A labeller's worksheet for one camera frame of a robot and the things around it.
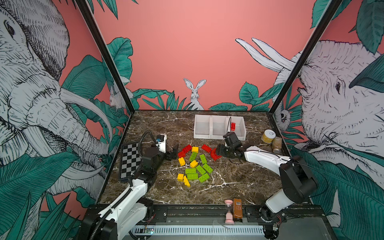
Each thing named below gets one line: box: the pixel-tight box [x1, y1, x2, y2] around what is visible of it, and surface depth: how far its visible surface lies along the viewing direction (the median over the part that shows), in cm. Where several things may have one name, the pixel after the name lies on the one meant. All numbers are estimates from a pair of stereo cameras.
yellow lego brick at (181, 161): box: [178, 157, 186, 167], surface depth 92 cm
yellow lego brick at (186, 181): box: [183, 175, 191, 188], surface depth 85 cm
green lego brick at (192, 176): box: [187, 173, 199, 180], surface depth 87 cm
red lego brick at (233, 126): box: [231, 122, 236, 132], surface depth 110 cm
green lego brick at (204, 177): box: [198, 173, 210, 183], surface depth 88 cm
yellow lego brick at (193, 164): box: [189, 160, 199, 168], surface depth 92 cm
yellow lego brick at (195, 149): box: [191, 146, 199, 154], surface depth 99 cm
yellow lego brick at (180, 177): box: [177, 173, 184, 182], surface depth 85 cm
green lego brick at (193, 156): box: [189, 151, 198, 162], surface depth 97 cm
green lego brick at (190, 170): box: [185, 168, 197, 174], surface depth 90 cm
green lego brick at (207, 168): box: [202, 163, 214, 174], surface depth 92 cm
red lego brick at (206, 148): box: [201, 144, 212, 153], surface depth 100 cm
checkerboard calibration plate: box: [120, 142, 142, 179], surface depth 92 cm
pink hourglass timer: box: [224, 199, 235, 225], surface depth 74 cm
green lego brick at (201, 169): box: [195, 164, 207, 175], surface depth 91 cm
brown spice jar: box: [272, 136, 283, 155], surface depth 99 cm
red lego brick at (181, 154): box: [177, 151, 186, 158], surface depth 97 cm
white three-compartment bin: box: [193, 114, 247, 141], surface depth 109 cm
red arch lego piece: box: [210, 148, 222, 161], surface depth 96 cm
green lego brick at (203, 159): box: [199, 154, 208, 165], surface depth 95 cm
